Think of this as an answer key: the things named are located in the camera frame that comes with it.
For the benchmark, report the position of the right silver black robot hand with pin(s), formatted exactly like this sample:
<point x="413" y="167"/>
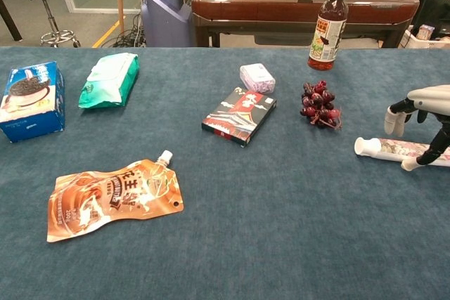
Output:
<point x="430" y="99"/>

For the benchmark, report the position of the white floral cream tube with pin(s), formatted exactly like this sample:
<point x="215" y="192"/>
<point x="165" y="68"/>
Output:
<point x="386" y="148"/>

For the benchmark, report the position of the white plastic basket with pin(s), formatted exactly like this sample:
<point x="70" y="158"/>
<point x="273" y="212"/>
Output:
<point x="422" y="43"/>

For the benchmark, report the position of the dark red grape bunch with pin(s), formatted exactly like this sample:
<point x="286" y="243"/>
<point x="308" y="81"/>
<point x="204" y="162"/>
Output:
<point x="318" y="105"/>

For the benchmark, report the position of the brown tea bottle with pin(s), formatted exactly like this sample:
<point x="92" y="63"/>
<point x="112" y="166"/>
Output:
<point x="328" y="33"/>

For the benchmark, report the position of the small lavender plastic box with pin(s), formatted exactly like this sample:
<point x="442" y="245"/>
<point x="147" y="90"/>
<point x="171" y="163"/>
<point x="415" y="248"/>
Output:
<point x="257" y="78"/>

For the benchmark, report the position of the wooden mahjong table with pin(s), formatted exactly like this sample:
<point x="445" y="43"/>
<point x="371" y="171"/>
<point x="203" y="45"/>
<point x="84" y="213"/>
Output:
<point x="267" y="8"/>

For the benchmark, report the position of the red black card box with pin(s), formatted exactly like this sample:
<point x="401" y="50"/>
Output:
<point x="239" y="117"/>

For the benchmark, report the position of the blue felt table cloth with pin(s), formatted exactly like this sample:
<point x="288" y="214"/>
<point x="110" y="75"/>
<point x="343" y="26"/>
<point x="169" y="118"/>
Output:
<point x="246" y="226"/>

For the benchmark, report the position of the green wet wipes pack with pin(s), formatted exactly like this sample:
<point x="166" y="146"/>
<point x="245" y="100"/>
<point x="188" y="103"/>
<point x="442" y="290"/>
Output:
<point x="109" y="80"/>

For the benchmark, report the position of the orange spout pouch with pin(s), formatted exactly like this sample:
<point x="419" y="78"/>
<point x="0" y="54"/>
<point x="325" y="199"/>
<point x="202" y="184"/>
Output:
<point x="112" y="198"/>

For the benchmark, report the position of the blue cookie box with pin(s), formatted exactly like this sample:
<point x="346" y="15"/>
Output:
<point x="31" y="110"/>

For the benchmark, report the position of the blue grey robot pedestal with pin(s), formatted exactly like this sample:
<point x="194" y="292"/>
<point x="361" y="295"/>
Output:
<point x="165" y="15"/>

